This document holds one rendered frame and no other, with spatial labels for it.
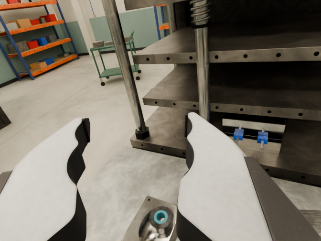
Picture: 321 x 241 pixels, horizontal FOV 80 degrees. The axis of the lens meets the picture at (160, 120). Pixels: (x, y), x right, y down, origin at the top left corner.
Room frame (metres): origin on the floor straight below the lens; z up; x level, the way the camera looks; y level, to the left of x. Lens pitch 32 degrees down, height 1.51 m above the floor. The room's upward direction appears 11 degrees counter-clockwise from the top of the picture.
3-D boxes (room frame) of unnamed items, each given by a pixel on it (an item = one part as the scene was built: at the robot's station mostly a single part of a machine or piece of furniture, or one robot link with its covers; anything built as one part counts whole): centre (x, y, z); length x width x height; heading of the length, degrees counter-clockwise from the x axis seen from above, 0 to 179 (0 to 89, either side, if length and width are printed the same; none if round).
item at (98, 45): (4.64, 0.71, 0.50); 0.98 x 0.55 x 1.01; 85
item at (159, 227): (0.38, 0.06, 0.89); 0.08 x 0.08 x 0.04
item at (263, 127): (0.94, -0.55, 0.87); 0.50 x 0.27 x 0.17; 148
